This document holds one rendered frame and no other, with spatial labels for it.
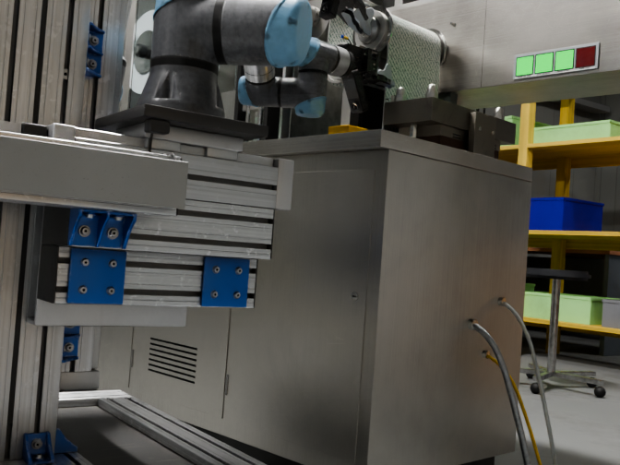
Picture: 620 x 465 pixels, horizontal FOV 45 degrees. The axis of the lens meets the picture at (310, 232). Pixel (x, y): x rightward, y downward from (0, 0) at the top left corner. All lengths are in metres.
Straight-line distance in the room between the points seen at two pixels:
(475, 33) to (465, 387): 1.05
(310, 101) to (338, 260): 0.40
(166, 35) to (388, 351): 0.87
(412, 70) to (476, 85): 0.22
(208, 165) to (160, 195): 0.19
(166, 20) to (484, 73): 1.25
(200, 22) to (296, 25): 0.16
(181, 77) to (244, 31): 0.13
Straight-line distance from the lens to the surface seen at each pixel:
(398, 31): 2.20
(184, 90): 1.27
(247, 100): 1.92
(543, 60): 2.24
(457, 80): 2.40
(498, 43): 2.34
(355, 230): 1.76
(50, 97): 1.39
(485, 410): 2.12
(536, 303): 5.64
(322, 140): 1.84
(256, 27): 1.28
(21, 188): 1.04
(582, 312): 5.45
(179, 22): 1.31
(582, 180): 9.09
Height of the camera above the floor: 0.60
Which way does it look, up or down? 2 degrees up
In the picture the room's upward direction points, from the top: 4 degrees clockwise
